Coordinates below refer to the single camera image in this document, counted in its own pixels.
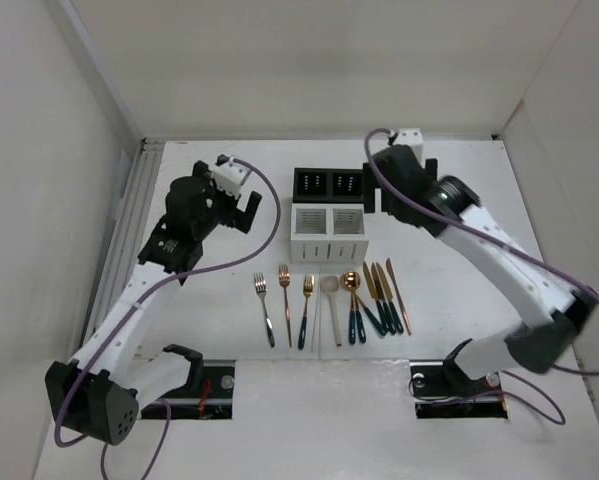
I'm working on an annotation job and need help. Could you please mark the silver fork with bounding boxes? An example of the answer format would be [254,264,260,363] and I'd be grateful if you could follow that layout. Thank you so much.
[253,272,275,348]

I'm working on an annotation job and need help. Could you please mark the rose gold fork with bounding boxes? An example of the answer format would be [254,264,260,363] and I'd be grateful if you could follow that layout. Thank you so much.
[278,264,292,347]

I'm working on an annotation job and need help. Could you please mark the rose gold knife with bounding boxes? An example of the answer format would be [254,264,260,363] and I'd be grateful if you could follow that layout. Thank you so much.
[386,258,412,336]

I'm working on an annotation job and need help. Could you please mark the gold fork green handle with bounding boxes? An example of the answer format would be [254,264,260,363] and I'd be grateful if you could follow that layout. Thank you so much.
[298,275,315,350]

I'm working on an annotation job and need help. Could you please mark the gold knife green handle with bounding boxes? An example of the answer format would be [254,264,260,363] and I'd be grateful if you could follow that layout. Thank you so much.
[377,265,404,334]
[371,263,397,335]
[361,260,389,337]

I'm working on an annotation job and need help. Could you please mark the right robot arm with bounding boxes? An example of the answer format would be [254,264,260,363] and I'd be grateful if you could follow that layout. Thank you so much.
[363,145,597,397]

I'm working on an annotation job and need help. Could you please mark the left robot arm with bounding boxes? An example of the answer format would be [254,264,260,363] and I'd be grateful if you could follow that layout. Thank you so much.
[45,155,262,445]

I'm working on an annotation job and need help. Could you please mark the black utensil container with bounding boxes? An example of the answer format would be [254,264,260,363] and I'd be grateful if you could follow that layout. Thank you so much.
[292,168,363,204]

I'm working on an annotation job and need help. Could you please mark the white utensil container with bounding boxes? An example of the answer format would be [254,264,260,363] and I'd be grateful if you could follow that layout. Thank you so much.
[290,203,369,265]

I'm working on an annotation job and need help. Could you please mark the beige plastic spoon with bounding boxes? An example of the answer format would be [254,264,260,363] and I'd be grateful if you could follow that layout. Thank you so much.
[321,275,343,347]

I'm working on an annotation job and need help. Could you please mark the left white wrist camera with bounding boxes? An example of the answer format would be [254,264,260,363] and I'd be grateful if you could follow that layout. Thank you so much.
[211,160,251,200]

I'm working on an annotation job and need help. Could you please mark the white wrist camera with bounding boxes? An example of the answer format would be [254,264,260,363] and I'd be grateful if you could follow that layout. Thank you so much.
[211,160,251,200]
[389,128,424,165]

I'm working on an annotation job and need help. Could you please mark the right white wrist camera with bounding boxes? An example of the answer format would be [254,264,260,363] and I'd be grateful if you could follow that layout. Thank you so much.
[389,128,424,165]

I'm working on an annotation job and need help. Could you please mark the aluminium rail frame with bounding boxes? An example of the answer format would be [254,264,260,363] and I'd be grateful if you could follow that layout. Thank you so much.
[86,139,165,332]

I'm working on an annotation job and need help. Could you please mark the gold spoon green handle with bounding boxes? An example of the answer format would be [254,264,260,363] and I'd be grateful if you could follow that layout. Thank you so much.
[352,294,367,344]
[340,271,363,345]

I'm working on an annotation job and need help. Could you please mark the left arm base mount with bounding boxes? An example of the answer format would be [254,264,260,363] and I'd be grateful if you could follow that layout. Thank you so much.
[162,344,236,421]

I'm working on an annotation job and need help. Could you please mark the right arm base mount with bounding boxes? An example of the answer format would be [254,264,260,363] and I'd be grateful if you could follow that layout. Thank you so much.
[408,360,508,420]

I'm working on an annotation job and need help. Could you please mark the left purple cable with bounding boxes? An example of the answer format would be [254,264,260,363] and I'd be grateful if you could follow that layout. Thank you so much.
[53,158,282,480]

